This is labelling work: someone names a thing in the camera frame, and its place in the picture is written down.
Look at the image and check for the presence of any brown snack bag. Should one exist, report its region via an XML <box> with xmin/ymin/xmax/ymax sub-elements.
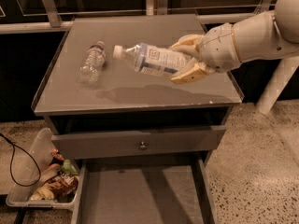
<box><xmin>30</xmin><ymin>174</ymin><xmax>78</xmax><ymax>201</ymax></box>

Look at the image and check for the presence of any black cable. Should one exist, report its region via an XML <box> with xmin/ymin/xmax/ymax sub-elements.
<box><xmin>0</xmin><ymin>132</ymin><xmax>42</xmax><ymax>188</ymax></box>

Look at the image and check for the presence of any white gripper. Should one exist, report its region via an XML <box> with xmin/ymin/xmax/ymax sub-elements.
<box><xmin>169</xmin><ymin>23</ymin><xmax>241</xmax><ymax>84</ymax></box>

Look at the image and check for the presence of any metal railing frame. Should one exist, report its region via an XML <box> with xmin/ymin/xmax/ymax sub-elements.
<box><xmin>0</xmin><ymin>0</ymin><xmax>278</xmax><ymax>35</ymax></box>

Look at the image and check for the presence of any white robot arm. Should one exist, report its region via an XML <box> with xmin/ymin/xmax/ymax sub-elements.
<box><xmin>171</xmin><ymin>0</ymin><xmax>299</xmax><ymax>114</ymax></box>

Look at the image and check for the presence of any blue plastic bottle white cap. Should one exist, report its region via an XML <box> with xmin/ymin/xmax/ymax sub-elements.
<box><xmin>113</xmin><ymin>43</ymin><xmax>191</xmax><ymax>78</ymax></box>

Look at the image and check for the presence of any clear crushed water bottle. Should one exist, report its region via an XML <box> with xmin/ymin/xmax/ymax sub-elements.
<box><xmin>78</xmin><ymin>41</ymin><xmax>106</xmax><ymax>85</ymax></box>

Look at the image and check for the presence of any upper grey drawer with knob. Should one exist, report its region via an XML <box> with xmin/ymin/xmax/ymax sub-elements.
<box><xmin>51</xmin><ymin>125</ymin><xmax>226</xmax><ymax>160</ymax></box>

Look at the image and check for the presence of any red snack packet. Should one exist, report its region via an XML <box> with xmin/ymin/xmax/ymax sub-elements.
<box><xmin>50</xmin><ymin>148</ymin><xmax>64</xmax><ymax>161</ymax></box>

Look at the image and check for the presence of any clear plastic bin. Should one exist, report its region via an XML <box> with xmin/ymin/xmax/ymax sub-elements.
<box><xmin>7</xmin><ymin>128</ymin><xmax>77</xmax><ymax>211</ymax></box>

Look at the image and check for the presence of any open middle grey drawer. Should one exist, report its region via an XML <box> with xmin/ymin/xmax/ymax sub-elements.
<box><xmin>71</xmin><ymin>157</ymin><xmax>220</xmax><ymax>224</ymax></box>

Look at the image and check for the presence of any grey drawer cabinet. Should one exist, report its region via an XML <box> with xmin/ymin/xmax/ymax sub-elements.
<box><xmin>31</xmin><ymin>14</ymin><xmax>245</xmax><ymax>224</ymax></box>

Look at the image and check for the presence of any green snack packet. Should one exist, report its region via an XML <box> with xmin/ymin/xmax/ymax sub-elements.
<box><xmin>61</xmin><ymin>160</ymin><xmax>78</xmax><ymax>175</ymax></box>

